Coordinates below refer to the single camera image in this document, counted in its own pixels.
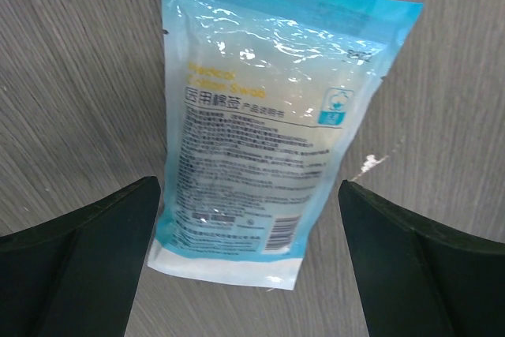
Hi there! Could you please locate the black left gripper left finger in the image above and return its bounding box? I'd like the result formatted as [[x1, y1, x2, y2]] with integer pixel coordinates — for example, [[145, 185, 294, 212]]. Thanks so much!
[[1, 176, 160, 336]]

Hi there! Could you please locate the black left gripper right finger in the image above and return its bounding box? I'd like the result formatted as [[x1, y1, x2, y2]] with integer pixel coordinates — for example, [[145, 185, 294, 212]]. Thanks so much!
[[339, 181, 504, 336]]

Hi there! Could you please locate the large blue cotton pack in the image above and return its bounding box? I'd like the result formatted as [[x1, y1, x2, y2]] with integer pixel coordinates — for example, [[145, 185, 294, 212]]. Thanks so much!
[[148, 0, 422, 290]]

